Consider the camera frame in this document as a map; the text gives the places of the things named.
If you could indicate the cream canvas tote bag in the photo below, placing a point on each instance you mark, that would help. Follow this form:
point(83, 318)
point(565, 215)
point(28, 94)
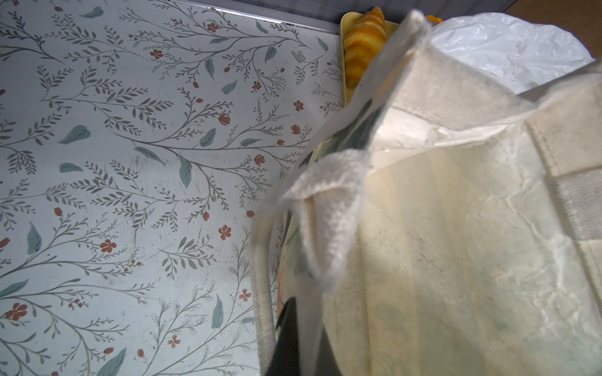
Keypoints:
point(440, 224)

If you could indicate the white lemon-print plastic bag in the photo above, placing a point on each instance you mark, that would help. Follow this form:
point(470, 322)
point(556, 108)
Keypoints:
point(518, 54)

